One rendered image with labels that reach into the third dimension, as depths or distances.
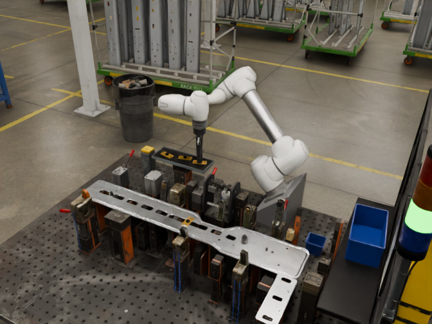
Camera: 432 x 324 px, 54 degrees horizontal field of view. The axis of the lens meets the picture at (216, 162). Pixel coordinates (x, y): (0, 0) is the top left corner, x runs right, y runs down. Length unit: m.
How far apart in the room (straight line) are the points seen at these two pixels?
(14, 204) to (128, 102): 1.60
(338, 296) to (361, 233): 0.47
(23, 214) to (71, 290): 1.92
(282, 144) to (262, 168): 0.20
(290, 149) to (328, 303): 1.07
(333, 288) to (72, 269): 1.45
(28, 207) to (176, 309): 2.42
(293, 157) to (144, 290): 1.19
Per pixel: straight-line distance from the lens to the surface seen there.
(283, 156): 2.70
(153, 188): 2.54
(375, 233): 2.41
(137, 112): 4.97
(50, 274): 2.63
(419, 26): 8.64
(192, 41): 6.33
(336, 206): 4.28
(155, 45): 6.64
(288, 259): 2.18
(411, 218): 1.08
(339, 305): 2.00
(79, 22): 5.65
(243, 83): 2.80
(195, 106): 2.33
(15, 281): 2.67
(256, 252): 2.19
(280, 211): 2.23
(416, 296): 1.41
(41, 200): 4.45
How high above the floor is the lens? 2.51
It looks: 32 degrees down
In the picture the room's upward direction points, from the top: 1 degrees clockwise
